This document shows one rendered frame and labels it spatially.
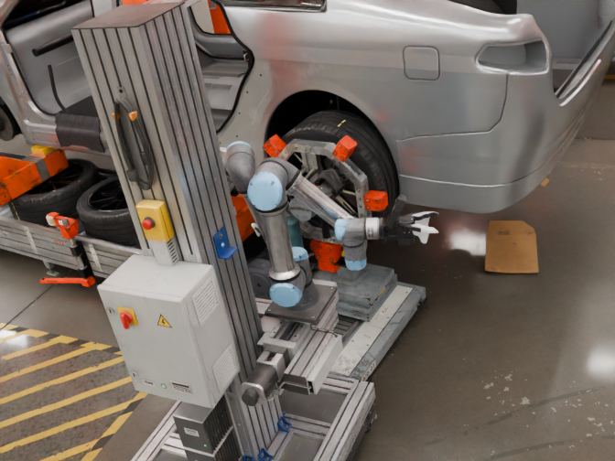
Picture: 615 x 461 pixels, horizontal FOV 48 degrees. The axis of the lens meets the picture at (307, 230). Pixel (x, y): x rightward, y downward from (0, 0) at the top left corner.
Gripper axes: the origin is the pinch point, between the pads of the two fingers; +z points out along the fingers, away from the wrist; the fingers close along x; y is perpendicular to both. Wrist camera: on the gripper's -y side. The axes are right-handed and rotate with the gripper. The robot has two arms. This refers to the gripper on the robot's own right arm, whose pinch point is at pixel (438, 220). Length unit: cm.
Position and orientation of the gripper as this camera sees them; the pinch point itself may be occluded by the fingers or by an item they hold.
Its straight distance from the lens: 237.5
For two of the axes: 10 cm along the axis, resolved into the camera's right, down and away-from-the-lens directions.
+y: 1.1, 9.1, 4.0
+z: 9.8, -0.3, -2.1
